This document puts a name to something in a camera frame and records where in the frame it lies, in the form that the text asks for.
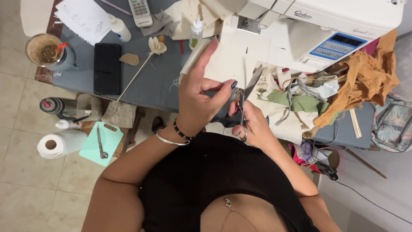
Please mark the person's right hand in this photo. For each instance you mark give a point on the person's right hand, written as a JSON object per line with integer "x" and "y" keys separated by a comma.
{"x": 256, "y": 129}

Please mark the person's left hand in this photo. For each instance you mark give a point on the person's left hand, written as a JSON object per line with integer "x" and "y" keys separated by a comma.
{"x": 193, "y": 103}

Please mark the silver scissors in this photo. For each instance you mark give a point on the silver scissors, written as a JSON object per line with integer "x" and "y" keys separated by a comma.
{"x": 247, "y": 87}

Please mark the cream fabric piece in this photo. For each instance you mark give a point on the cream fabric piece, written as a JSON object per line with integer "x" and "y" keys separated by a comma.
{"x": 231, "y": 61}

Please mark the heap of cream fabric scraps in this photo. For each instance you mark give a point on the heap of cream fabric scraps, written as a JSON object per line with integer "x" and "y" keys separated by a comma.
{"x": 289, "y": 125}

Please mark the dark sandal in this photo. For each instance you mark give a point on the dark sandal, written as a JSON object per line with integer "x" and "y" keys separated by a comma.
{"x": 157, "y": 125}

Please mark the silver bangle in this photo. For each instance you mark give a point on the silver bangle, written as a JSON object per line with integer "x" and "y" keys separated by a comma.
{"x": 170, "y": 141}

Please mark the grey-blue table cloth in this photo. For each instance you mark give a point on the grey-blue table cloth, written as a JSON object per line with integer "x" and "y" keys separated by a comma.
{"x": 151, "y": 82}

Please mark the green fabric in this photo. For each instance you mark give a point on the green fabric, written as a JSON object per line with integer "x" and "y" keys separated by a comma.
{"x": 299, "y": 102}

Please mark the red pencil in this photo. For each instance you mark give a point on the red pencil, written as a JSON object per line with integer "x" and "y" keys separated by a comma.
{"x": 181, "y": 46}

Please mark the black top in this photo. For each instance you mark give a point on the black top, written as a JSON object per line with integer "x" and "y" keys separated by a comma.
{"x": 209, "y": 167}

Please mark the cream fabric flower on stick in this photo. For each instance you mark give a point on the cream fabric flower on stick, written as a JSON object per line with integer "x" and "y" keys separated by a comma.
{"x": 157, "y": 47}

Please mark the small clear glue bottle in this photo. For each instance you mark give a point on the small clear glue bottle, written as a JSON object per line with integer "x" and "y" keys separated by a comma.
{"x": 195, "y": 34}

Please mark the wooden stool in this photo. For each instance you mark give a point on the wooden stool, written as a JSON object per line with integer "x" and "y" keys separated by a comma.
{"x": 130, "y": 141}

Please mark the beige linen fabric piece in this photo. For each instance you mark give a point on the beige linen fabric piece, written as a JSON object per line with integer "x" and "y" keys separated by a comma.
{"x": 119, "y": 114}

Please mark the beige fabric leaf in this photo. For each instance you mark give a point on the beige fabric leaf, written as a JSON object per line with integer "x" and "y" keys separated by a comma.
{"x": 129, "y": 59}

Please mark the grey fabric piece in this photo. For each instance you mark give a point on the grey fabric piece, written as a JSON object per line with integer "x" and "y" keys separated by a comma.
{"x": 154, "y": 25}

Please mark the pile of cream cloth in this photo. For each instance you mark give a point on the pile of cream cloth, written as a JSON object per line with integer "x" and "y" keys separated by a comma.
{"x": 193, "y": 16}

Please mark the mint green cutting board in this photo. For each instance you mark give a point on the mint green cutting board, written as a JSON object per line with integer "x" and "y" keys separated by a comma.
{"x": 111, "y": 141}

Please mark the black phone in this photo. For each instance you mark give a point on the black phone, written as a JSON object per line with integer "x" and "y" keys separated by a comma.
{"x": 107, "y": 69}

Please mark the bundle of wooden sticks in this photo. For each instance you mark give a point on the bundle of wooden sticks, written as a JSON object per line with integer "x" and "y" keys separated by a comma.
{"x": 355, "y": 123}

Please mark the small metal knife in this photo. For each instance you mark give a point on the small metal knife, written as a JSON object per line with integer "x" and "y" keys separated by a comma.
{"x": 100, "y": 141}

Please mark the white glue bottle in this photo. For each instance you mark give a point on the white glue bottle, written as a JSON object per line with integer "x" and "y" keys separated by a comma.
{"x": 119, "y": 28}

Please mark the white remote control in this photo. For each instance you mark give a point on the white remote control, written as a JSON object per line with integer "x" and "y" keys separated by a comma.
{"x": 140, "y": 12}

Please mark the white sewing machine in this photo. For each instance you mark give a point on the white sewing machine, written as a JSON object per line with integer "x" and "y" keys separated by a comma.
{"x": 305, "y": 29}

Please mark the long wooden stick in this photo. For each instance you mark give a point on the long wooden stick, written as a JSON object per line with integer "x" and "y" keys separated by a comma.
{"x": 367, "y": 163}

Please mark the orange fabric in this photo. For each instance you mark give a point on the orange fabric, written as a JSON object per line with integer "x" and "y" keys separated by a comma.
{"x": 363, "y": 83}

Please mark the pink pencil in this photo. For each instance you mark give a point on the pink pencil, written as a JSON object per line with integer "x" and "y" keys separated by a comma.
{"x": 116, "y": 7}

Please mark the small white bottle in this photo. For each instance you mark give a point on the small white bottle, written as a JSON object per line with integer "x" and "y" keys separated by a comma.
{"x": 67, "y": 124}

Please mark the grey thermos flask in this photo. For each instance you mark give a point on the grey thermos flask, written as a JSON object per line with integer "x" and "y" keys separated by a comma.
{"x": 61, "y": 107}

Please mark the white paper towel roll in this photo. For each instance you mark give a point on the white paper towel roll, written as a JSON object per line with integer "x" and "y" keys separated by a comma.
{"x": 62, "y": 144}

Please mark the white paper sheet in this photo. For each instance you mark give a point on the white paper sheet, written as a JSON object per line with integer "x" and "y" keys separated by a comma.
{"x": 83, "y": 21}

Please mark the floral patterned bag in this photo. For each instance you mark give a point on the floral patterned bag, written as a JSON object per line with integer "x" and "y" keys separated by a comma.
{"x": 392, "y": 125}

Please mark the grey cup with metal straw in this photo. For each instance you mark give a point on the grey cup with metal straw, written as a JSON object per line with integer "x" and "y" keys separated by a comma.
{"x": 48, "y": 51}

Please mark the white chair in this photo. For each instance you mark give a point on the white chair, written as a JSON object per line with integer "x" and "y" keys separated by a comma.
{"x": 35, "y": 16}

